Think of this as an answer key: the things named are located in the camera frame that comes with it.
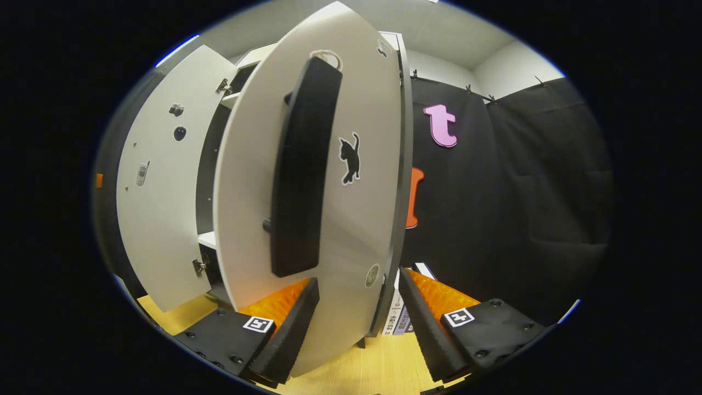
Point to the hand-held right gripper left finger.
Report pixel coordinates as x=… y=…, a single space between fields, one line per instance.
x=293 y=334

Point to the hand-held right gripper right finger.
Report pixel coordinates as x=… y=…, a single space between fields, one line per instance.
x=425 y=329

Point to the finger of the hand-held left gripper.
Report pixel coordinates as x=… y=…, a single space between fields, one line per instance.
x=99 y=180

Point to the white cabinet door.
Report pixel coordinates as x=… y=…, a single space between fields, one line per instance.
x=241 y=192
x=164 y=219

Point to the grey book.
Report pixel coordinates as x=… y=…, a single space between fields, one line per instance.
x=404 y=325

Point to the white book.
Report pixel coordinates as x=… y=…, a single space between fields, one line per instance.
x=394 y=318

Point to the white cabinet shelf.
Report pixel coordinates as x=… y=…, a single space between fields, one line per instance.
x=207 y=240
x=230 y=100

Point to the white cabinet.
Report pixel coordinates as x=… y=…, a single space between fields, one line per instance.
x=405 y=192

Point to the black backdrop cloth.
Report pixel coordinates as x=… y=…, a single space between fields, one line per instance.
x=521 y=219

